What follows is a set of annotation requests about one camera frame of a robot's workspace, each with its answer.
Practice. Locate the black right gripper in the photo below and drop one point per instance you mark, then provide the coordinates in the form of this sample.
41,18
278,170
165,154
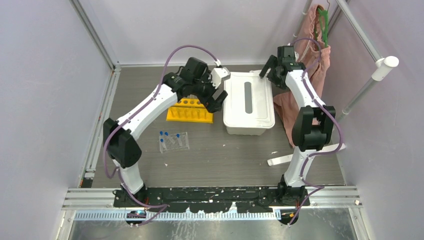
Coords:
270,63

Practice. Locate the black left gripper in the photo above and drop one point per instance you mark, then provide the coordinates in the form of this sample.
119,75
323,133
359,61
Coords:
213,105

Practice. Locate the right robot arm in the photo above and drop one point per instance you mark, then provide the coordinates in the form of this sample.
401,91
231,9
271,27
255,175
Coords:
312,129

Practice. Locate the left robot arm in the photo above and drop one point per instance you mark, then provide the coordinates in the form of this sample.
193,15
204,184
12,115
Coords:
120,136

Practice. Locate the yellow test tube rack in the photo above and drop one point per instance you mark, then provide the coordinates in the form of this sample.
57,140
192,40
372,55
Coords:
189,110

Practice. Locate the pink cloth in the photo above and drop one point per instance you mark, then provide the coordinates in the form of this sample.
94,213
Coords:
316,58

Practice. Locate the beige plastic bin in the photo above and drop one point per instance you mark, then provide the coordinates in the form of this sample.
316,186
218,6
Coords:
255,130

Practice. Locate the clear acrylic tube tray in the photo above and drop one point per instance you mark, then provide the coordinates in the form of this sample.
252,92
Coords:
175,147

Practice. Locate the white garment rack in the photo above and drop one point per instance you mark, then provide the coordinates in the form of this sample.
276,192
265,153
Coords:
377,129

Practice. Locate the green clothes hanger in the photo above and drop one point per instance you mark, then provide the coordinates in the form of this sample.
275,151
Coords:
323,20

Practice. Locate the aluminium frame rail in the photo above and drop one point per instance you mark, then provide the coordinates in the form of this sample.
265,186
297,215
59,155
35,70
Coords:
96,204

